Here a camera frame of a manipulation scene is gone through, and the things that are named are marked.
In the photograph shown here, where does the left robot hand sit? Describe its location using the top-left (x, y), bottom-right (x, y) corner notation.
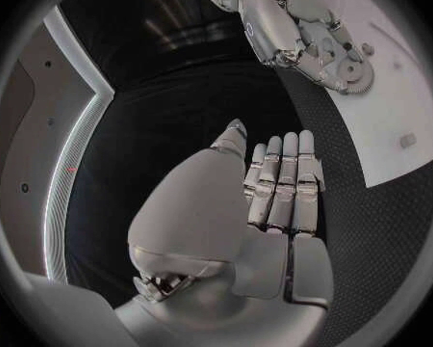
top-left (113, 118), bottom-right (336, 347)

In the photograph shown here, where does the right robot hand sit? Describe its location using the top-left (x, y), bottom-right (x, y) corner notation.
top-left (237, 0), bottom-right (365, 94)

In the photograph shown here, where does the grey gear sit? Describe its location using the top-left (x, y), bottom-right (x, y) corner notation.
top-left (336, 58), bottom-right (376, 95)

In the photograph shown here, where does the white task board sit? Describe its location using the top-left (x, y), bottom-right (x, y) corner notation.
top-left (273, 0), bottom-right (433, 189)

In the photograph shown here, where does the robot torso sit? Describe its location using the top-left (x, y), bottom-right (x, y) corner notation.
top-left (0, 5), bottom-right (116, 288)

